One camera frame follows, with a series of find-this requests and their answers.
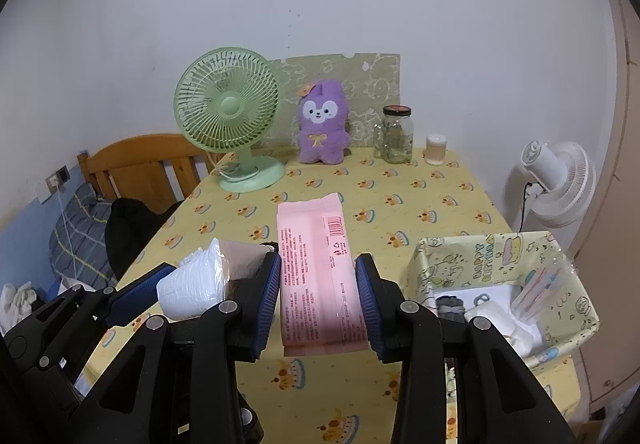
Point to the plaid blue pillow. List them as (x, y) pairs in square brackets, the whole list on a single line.
[(77, 243)]

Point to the white bedsheet pile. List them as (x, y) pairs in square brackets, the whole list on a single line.
[(15, 305)]

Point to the cotton swab container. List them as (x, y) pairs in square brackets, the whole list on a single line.
[(435, 149)]

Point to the white bag pack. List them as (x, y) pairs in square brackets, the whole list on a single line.
[(206, 277)]

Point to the yellow patterned tablecloth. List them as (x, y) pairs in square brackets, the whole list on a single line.
[(340, 398)]

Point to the green patterned board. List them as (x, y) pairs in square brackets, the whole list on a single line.
[(370, 81)]

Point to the white floor fan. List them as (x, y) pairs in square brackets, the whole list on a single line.
[(561, 185)]

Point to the glass jar with lid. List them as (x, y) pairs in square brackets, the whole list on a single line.
[(393, 135)]

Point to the clear plastic bag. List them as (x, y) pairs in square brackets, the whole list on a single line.
[(540, 289)]

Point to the black garment on chair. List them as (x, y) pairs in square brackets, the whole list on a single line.
[(130, 226)]

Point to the beige door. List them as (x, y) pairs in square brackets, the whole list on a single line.
[(606, 246)]

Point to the green desk fan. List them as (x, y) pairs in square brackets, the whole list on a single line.
[(225, 102)]

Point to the pink tissue pack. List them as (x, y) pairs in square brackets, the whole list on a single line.
[(320, 309)]

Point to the patterned storage box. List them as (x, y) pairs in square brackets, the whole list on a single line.
[(522, 282)]

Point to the purple plush bunny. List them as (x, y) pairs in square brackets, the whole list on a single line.
[(322, 114)]

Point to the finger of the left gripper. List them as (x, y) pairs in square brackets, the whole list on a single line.
[(69, 327), (175, 323)]

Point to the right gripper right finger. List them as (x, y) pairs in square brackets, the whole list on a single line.
[(499, 400)]

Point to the wall power outlet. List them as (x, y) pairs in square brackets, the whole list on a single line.
[(57, 179)]

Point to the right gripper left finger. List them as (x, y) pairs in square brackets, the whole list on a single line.
[(234, 331)]

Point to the white cloth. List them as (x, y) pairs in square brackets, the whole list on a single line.
[(493, 303)]

